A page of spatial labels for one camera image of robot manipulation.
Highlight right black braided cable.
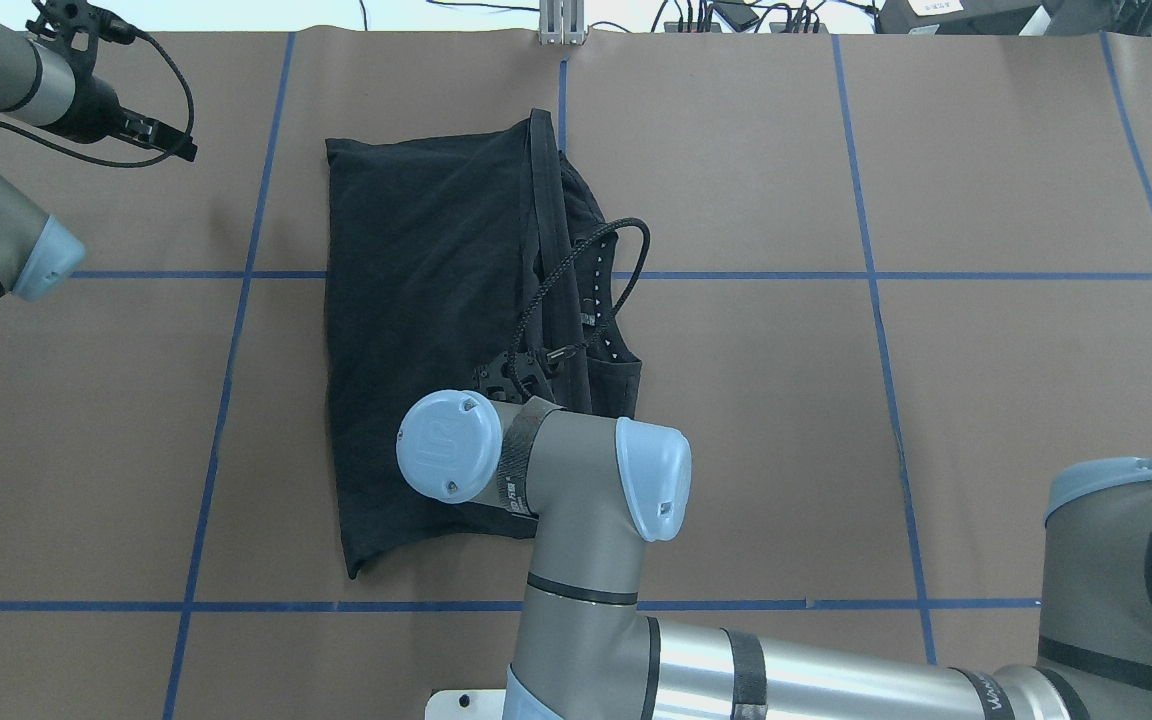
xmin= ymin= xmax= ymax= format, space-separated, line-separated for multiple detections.
xmin=508 ymin=218 xmax=651 ymax=393

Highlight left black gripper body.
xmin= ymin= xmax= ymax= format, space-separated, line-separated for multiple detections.
xmin=56 ymin=76 xmax=129 ymax=143

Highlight black box device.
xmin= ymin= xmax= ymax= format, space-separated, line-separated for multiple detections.
xmin=874 ymin=1 xmax=1043 ymax=36

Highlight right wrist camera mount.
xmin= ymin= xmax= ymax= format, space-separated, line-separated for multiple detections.
xmin=471 ymin=346 xmax=577 ymax=407

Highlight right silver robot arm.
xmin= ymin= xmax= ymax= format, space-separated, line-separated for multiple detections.
xmin=396 ymin=389 xmax=1152 ymax=719

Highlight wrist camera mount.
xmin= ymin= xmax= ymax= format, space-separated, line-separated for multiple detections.
xmin=26 ymin=1 xmax=145 ymax=61
xmin=471 ymin=346 xmax=577 ymax=407

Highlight left black braided cable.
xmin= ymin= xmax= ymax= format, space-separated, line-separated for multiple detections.
xmin=0 ymin=30 xmax=197 ymax=169

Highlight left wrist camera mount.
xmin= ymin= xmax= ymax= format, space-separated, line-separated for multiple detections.
xmin=26 ymin=1 xmax=145 ymax=61

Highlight black braided cable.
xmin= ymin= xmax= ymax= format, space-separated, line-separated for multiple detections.
xmin=508 ymin=218 xmax=651 ymax=393
xmin=0 ymin=30 xmax=197 ymax=169

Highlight black graphic t-shirt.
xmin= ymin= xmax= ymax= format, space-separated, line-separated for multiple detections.
xmin=324 ymin=109 xmax=643 ymax=579

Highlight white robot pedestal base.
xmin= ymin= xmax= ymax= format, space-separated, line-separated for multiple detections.
xmin=424 ymin=689 xmax=506 ymax=720

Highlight aluminium frame post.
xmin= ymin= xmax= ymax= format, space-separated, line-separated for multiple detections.
xmin=538 ymin=0 xmax=588 ymax=46

